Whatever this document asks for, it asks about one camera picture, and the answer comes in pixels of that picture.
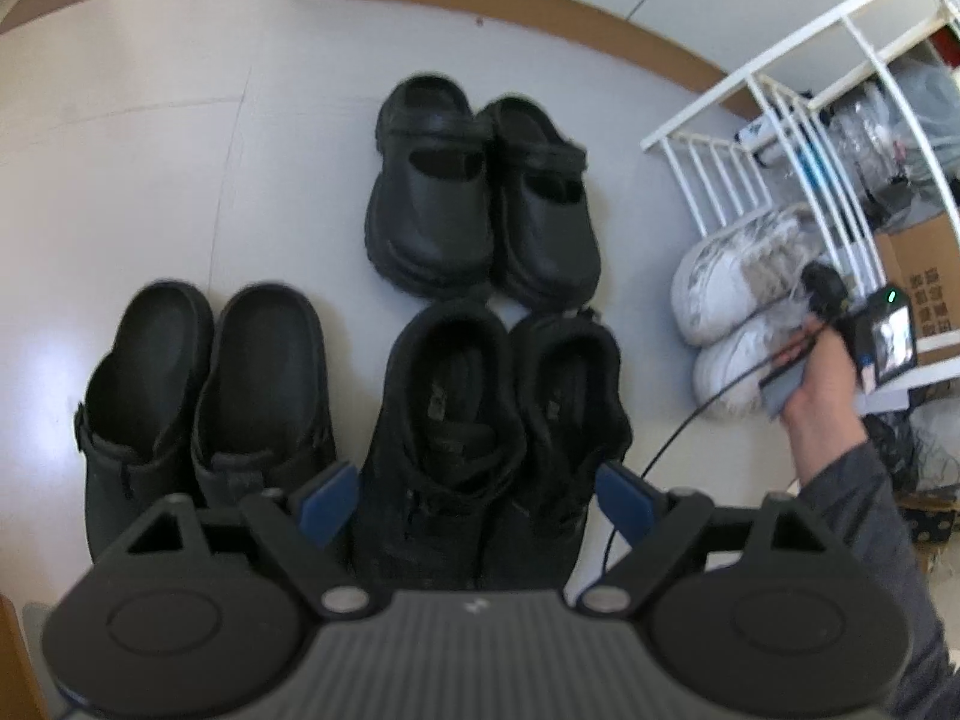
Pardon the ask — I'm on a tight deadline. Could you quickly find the black suede lace-up sneaker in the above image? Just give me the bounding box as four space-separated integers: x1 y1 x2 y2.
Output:
480 309 635 590
352 300 526 590

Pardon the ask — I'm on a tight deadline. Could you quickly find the black buckle clog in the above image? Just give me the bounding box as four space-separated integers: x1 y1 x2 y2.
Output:
191 283 338 511
75 281 217 563

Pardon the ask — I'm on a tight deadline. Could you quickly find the plain cardboard box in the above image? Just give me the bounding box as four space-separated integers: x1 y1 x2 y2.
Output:
0 592 35 720

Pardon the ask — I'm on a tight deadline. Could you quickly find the person's right hand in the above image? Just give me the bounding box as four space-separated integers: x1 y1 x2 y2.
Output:
765 313 872 485

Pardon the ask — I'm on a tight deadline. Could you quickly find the printed cardboard box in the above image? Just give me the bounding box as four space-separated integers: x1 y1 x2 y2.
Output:
870 217 960 368

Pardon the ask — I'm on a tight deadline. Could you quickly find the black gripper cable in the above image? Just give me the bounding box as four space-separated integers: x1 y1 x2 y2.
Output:
574 364 796 601

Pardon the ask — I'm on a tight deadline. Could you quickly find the black strap platform clog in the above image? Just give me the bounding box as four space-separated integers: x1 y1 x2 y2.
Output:
476 95 603 310
364 73 496 293

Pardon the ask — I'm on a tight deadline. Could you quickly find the white metal shoe rack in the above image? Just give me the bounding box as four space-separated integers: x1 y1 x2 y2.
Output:
640 0 960 398

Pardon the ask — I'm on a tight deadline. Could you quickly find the clear plastic bag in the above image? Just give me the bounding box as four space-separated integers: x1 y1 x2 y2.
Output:
825 60 960 233

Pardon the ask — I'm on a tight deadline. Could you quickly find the person's right forearm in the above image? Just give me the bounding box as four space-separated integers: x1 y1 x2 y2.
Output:
795 439 953 720

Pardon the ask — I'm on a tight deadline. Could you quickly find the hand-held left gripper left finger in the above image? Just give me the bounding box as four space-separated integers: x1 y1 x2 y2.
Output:
126 463 376 616

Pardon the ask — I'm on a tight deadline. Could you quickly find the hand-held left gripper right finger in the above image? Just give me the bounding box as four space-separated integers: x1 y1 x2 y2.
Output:
581 460 837 612

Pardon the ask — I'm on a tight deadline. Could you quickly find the white lace-up sneaker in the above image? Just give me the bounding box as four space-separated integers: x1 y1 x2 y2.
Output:
670 206 826 347
691 292 818 421

